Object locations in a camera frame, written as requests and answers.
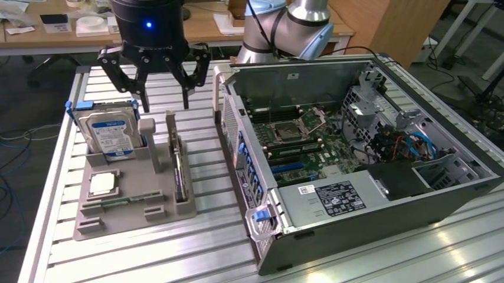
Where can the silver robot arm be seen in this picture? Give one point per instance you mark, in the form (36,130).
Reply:
(259,32)

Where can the blue case latch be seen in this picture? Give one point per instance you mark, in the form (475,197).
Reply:
(261,215)

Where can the silver CPU chip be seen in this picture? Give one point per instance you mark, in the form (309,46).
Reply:
(103,184)

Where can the black open PC case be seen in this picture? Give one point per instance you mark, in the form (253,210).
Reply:
(354,241)

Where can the white box with tape roll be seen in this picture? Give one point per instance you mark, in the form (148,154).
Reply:
(92,29)

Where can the black RAM slot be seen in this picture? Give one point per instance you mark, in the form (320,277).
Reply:
(293,153)
(275,115)
(275,118)
(293,145)
(293,148)

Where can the grey parts rack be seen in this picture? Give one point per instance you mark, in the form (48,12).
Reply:
(130,218)

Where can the beige tape roll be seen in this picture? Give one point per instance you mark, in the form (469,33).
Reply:
(74,3)

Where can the CPU socket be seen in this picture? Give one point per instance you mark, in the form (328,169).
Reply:
(287,131)

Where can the silver chipset heatsink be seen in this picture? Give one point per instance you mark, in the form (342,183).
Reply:
(332,171)

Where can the wooden cabinet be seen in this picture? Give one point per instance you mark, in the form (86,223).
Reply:
(393,29)

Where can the silver perforated drive cage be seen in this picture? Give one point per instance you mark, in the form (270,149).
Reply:
(364,113)

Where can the black chair base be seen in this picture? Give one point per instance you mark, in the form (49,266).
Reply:
(47,65)

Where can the black round lamp base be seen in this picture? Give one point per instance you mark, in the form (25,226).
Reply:
(187,12)

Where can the white paper stack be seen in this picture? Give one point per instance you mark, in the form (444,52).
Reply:
(229,26)

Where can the white desk frame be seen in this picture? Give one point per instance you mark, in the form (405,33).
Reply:
(464,29)

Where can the small black item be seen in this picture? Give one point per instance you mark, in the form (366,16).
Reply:
(103,9)

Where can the white paper tag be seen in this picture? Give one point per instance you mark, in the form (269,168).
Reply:
(19,30)

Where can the black and white label box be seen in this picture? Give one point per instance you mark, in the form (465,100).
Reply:
(55,28)

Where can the black stand base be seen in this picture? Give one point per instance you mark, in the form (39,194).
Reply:
(484,100)

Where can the blue expansion slot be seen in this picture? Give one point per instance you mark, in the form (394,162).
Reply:
(287,168)

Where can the white card sign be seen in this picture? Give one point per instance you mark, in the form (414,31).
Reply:
(112,28)

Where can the silver socket cover frame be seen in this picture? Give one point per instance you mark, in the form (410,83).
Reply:
(314,109)

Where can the grey power supply unit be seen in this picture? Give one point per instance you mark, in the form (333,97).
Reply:
(306,206)

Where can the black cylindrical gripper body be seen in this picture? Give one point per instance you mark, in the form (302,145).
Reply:
(150,29)

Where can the small cardboard box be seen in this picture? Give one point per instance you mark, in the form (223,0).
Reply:
(235,9)

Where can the grey metal disk bay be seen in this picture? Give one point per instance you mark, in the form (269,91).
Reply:
(452,177)

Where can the green RAM stick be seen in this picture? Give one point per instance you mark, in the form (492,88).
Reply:
(122,201)

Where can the clear plastic bag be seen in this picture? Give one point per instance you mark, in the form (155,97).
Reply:
(13,13)

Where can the wooden desk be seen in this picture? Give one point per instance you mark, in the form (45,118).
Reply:
(39,41)

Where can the hard disk with blue carrier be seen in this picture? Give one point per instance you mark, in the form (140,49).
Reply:
(110,129)

